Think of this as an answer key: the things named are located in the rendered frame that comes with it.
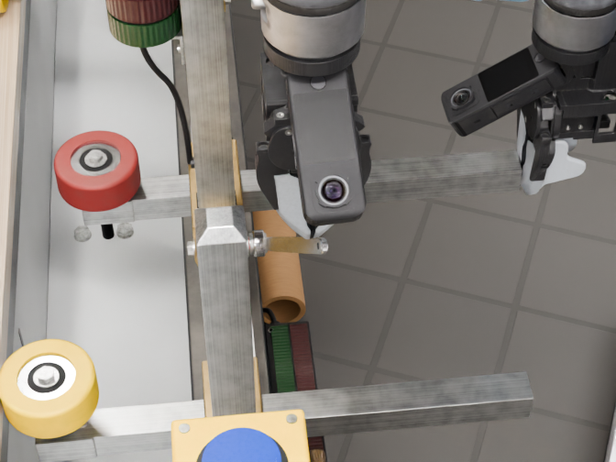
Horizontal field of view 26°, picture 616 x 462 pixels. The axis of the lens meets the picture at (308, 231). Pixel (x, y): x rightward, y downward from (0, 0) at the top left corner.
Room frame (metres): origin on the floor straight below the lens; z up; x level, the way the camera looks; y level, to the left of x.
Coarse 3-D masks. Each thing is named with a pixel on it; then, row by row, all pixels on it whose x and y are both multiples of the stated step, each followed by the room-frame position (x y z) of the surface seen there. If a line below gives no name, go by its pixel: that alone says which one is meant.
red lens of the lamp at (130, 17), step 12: (108, 0) 0.84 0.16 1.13; (120, 0) 0.84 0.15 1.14; (132, 0) 0.83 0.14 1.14; (144, 0) 0.83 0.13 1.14; (156, 0) 0.84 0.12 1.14; (168, 0) 0.84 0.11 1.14; (120, 12) 0.84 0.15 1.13; (132, 12) 0.83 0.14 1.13; (144, 12) 0.83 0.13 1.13; (156, 12) 0.84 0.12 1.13; (168, 12) 0.84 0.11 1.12
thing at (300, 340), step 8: (296, 328) 0.85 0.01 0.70; (304, 328) 0.85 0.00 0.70; (296, 336) 0.84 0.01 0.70; (304, 336) 0.84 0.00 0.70; (296, 344) 0.83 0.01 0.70; (304, 344) 0.83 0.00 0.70; (296, 352) 0.82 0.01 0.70; (304, 352) 0.82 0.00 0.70; (296, 360) 0.81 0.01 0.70; (304, 360) 0.81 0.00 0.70; (296, 368) 0.80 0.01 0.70; (304, 368) 0.80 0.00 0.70; (312, 368) 0.80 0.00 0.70; (296, 376) 0.79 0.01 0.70; (304, 376) 0.79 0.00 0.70; (312, 376) 0.79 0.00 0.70; (304, 384) 0.78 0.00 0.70; (312, 384) 0.78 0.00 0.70; (312, 440) 0.71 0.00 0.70; (320, 440) 0.71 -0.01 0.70; (312, 448) 0.70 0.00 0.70; (320, 448) 0.70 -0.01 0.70
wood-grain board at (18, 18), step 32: (0, 32) 1.09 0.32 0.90; (0, 64) 1.04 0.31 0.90; (0, 96) 0.99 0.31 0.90; (0, 128) 0.94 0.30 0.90; (0, 160) 0.90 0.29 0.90; (0, 192) 0.86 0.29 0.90; (0, 224) 0.82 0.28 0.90; (0, 256) 0.78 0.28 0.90; (0, 288) 0.74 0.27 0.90; (0, 320) 0.70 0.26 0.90; (0, 352) 0.67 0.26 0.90; (0, 416) 0.62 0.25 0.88; (0, 448) 0.59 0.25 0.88
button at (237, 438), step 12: (228, 432) 0.38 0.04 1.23; (240, 432) 0.38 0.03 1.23; (252, 432) 0.38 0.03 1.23; (216, 444) 0.37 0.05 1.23; (228, 444) 0.37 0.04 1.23; (240, 444) 0.37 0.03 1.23; (252, 444) 0.37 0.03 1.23; (264, 444) 0.37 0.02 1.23; (204, 456) 0.36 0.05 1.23; (216, 456) 0.36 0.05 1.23; (228, 456) 0.36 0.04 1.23; (240, 456) 0.36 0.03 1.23; (252, 456) 0.36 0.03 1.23; (264, 456) 0.36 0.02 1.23; (276, 456) 0.36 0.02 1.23
